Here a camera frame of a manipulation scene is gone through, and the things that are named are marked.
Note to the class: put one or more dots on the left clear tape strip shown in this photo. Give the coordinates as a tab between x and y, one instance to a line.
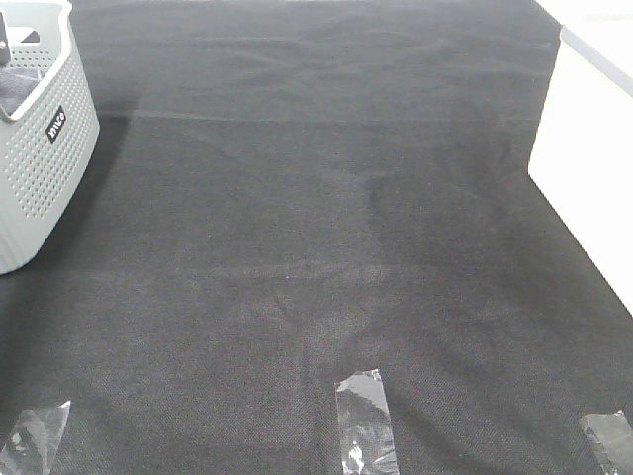
34	440

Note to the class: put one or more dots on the right clear tape strip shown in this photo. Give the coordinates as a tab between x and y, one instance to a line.
610	439

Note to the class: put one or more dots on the clear tape strip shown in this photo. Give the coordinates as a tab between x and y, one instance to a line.
367	444
610	439
34	440

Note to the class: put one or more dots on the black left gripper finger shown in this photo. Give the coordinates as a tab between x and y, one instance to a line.
5	53

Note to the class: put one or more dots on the grey-blue towel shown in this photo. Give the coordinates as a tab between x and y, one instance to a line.
17	83

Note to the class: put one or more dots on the white storage box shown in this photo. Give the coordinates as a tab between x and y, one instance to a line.
581	160

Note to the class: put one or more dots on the middle clear tape strip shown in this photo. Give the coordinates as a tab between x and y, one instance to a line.
367	444

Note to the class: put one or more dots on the grey perforated plastic basket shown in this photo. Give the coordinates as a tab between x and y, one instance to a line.
47	143

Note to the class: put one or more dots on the black table cloth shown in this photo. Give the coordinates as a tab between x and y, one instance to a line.
284	193

